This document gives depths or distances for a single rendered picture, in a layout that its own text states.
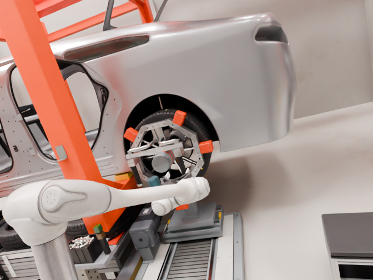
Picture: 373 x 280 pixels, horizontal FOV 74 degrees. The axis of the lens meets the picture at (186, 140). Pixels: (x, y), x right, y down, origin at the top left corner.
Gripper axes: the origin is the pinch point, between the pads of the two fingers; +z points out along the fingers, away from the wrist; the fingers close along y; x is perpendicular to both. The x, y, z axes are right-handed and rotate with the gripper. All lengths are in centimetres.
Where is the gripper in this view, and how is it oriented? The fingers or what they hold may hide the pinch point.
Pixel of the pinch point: (178, 173)
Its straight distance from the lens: 155.5
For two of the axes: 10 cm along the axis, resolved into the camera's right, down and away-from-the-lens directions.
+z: 1.9, -2.9, 9.4
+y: 9.4, -2.1, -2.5
